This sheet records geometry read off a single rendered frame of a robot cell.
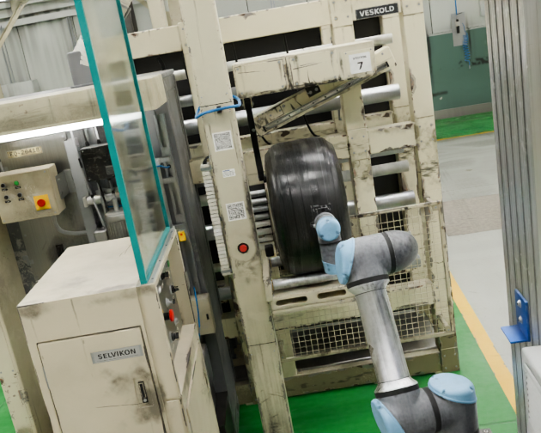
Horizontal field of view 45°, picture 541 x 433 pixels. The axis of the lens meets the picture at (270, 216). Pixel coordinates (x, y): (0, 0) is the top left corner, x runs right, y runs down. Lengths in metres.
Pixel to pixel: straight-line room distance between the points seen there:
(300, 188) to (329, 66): 0.62
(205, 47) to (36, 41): 9.99
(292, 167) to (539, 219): 1.41
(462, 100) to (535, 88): 10.65
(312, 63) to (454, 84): 9.05
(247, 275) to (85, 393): 0.97
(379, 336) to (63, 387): 0.93
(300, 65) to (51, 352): 1.55
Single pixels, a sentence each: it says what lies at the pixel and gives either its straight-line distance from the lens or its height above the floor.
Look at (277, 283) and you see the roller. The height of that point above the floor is 0.91.
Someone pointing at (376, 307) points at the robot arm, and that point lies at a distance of 1.76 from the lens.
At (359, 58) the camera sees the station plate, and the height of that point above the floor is 1.72.
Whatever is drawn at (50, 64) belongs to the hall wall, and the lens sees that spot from 12.42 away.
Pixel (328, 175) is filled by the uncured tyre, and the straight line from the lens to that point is 2.51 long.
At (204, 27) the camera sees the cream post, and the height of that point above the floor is 1.95.
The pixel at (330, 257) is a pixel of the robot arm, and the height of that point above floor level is 1.15.
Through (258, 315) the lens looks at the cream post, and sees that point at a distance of 2.82.
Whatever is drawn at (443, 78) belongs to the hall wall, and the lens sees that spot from 11.77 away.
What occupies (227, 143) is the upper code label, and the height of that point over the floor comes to 1.50.
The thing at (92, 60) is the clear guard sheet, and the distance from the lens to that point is 1.79.
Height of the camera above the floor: 1.88
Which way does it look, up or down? 15 degrees down
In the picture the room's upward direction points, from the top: 10 degrees counter-clockwise
